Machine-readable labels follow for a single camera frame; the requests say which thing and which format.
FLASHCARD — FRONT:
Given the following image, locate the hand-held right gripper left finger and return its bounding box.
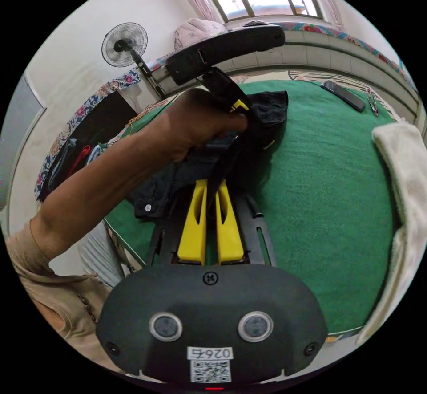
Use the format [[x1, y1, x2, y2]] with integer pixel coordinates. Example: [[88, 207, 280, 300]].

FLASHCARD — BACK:
[[177, 179, 209, 265]]

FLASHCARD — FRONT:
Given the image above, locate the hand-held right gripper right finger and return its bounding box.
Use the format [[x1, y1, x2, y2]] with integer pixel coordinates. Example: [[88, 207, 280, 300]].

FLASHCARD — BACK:
[[215, 180, 244, 265]]

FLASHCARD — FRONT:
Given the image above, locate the black jacket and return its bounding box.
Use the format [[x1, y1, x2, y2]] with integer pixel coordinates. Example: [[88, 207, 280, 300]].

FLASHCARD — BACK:
[[128, 90, 290, 223]]

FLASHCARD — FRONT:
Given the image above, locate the person's left forearm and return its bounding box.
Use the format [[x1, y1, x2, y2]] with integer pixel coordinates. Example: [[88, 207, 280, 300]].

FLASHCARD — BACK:
[[30, 113, 181, 261]]

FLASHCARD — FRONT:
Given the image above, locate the person's left hand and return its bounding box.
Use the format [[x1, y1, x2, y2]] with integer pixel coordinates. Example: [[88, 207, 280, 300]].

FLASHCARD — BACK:
[[159, 88, 250, 164]]

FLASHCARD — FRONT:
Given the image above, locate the pink floral bundle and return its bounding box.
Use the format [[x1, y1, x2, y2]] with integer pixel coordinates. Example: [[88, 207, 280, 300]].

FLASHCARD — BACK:
[[173, 17, 228, 51]]

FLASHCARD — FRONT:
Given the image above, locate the bed with green mat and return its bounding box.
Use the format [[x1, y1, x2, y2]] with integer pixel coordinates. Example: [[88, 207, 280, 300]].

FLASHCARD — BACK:
[[102, 66, 422, 345]]

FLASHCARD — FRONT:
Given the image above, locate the black phone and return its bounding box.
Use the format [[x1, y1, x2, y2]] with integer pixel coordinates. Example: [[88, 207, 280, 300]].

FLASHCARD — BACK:
[[321, 80, 367, 113]]

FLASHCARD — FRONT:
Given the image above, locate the standing fan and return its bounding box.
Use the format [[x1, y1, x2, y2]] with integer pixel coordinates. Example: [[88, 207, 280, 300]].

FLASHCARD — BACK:
[[101, 22, 167, 98]]

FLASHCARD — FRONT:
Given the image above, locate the shelf with floral cloth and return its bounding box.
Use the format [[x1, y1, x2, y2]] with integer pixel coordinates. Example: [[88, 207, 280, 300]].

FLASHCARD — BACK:
[[33, 68, 141, 202]]

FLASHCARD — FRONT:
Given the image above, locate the person's body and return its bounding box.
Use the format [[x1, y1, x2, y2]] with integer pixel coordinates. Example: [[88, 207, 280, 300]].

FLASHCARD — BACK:
[[5, 219, 136, 375]]

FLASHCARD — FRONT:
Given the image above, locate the white fleece garment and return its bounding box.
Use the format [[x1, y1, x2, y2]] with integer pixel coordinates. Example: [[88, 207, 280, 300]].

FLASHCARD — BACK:
[[356, 122, 427, 345]]

